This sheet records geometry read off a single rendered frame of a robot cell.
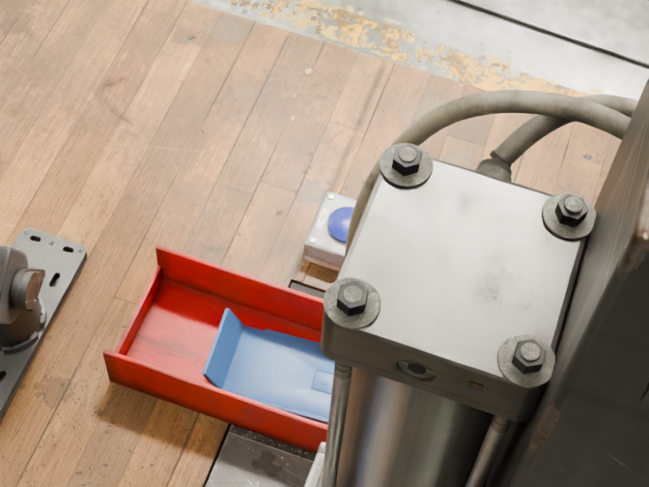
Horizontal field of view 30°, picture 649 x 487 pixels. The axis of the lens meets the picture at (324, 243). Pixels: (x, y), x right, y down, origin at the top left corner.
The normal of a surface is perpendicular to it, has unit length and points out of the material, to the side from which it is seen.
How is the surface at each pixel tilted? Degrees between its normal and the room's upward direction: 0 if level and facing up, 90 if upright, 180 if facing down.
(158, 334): 0
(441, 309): 0
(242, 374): 0
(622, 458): 90
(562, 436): 90
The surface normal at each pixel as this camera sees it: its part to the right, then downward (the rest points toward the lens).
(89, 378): 0.04, -0.52
